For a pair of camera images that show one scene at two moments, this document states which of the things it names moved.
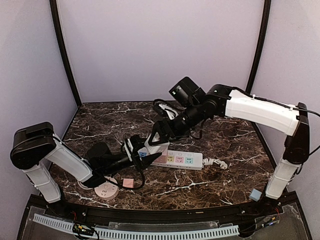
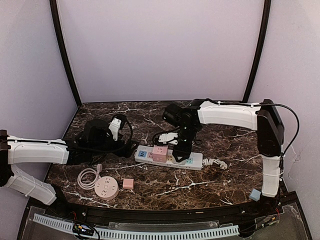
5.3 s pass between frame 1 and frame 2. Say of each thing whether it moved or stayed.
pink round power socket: stayed
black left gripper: moved
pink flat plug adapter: stayed
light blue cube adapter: stayed
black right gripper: moved
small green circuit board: stayed
